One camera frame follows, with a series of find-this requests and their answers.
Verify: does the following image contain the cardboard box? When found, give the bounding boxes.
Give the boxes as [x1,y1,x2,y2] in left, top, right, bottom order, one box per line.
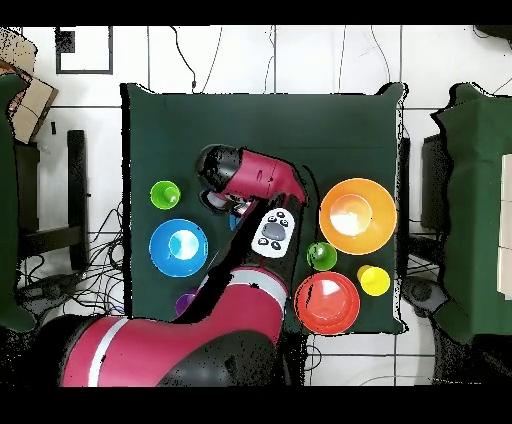
[0,27,59,145]

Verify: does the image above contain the grey black stand base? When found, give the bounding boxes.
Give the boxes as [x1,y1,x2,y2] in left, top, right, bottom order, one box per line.
[17,271,83,317]
[401,275,451,319]

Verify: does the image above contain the red-orange bowl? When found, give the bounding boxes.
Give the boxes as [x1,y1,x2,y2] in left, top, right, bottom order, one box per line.
[293,270,361,336]

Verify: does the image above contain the large yellow-orange bowl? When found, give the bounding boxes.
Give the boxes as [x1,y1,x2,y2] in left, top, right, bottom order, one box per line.
[318,177,398,256]

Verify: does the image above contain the white boxes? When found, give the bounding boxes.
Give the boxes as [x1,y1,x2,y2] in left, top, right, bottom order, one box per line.
[496,153,512,301]

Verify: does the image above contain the black equipment cabinet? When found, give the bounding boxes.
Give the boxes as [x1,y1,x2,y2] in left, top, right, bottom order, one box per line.
[419,133,453,233]

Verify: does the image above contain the smooth green cup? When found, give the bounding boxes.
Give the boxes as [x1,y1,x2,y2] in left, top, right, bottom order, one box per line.
[306,241,338,272]

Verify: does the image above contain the green cloth side table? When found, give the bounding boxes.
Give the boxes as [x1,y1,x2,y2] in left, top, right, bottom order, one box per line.
[0,73,37,333]
[430,82,512,345]

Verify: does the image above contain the large blue bowl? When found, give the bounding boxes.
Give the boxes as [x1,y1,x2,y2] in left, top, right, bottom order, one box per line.
[148,218,210,279]

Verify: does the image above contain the black square floor frame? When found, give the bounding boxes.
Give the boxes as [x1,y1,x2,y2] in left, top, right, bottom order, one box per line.
[54,26,114,76]

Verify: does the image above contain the black stand frame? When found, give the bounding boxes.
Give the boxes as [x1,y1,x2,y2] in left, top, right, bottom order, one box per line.
[397,136,412,277]
[15,128,90,273]

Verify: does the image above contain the yellow cup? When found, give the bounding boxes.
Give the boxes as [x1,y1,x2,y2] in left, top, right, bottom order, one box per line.
[356,264,392,298]

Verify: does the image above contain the tangle of floor cables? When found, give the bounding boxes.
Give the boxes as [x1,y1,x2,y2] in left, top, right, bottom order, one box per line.
[15,199,131,321]

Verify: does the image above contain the ridged green cup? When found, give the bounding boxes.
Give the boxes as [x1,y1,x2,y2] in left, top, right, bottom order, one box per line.
[149,180,182,211]

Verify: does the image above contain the black floor cable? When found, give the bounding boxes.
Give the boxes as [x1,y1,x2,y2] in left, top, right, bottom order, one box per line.
[169,25,198,94]

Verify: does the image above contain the dark green tablecloth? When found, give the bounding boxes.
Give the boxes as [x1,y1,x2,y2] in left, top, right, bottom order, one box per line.
[120,82,409,336]

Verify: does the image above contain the purple cup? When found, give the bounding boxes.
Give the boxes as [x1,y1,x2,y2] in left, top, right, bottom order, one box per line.
[174,289,200,317]

